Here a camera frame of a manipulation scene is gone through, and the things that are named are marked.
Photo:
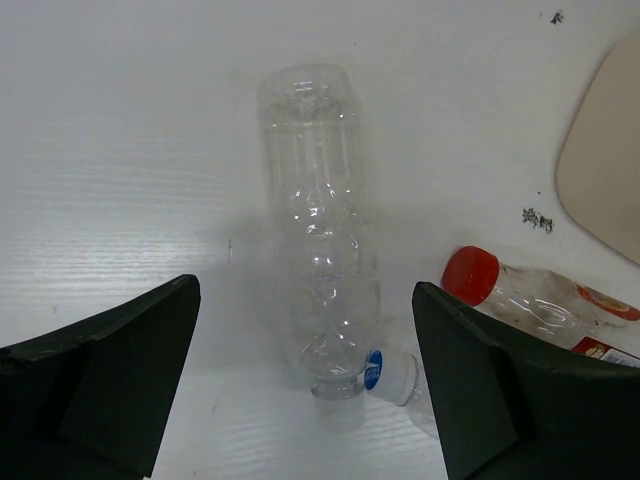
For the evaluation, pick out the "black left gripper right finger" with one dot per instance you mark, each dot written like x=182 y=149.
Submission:
x=510 y=406

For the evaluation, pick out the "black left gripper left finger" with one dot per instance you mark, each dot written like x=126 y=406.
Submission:
x=91 y=400

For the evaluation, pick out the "clear bottle red label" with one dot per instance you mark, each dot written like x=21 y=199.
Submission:
x=546 y=305

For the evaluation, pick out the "clear bottle blue-white cap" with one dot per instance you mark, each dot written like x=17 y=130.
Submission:
x=398 y=377

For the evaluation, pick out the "long clear plastic bottle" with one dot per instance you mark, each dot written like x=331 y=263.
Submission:
x=325 y=254

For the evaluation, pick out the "beige plastic bin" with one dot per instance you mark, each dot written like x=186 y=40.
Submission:
x=597 y=174

